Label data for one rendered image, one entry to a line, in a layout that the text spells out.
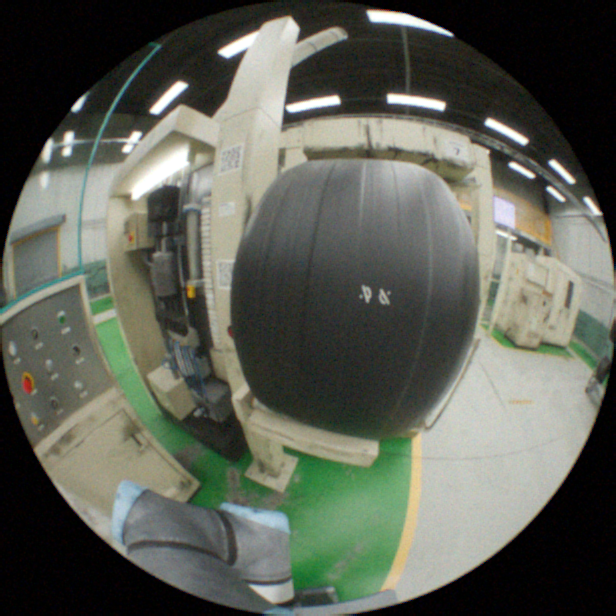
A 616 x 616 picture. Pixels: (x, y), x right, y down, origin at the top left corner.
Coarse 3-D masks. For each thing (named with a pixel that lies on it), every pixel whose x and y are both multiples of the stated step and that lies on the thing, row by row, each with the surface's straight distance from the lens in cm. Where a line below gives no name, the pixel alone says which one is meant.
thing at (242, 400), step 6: (246, 384) 50; (240, 390) 49; (246, 390) 48; (234, 396) 48; (240, 396) 47; (246, 396) 48; (252, 396) 50; (234, 402) 48; (240, 402) 47; (246, 402) 48; (240, 408) 49; (246, 408) 51; (252, 408) 53; (240, 414) 51; (246, 414) 52; (246, 420) 53
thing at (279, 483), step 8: (288, 456) 140; (256, 464) 139; (288, 464) 138; (248, 472) 138; (256, 472) 137; (280, 472) 135; (256, 480) 135; (272, 480) 134; (280, 480) 134; (288, 480) 134; (280, 488) 132
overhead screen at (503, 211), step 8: (496, 200) 449; (504, 200) 463; (496, 208) 443; (504, 208) 457; (512, 208) 473; (496, 216) 439; (504, 216) 452; (512, 216) 468; (504, 224) 448; (512, 224) 463
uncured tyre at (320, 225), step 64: (320, 192) 19; (384, 192) 19; (448, 192) 24; (256, 256) 17; (320, 256) 15; (384, 256) 15; (448, 256) 17; (256, 320) 17; (320, 320) 15; (384, 320) 14; (448, 320) 16; (256, 384) 23; (320, 384) 18; (384, 384) 17; (448, 384) 21
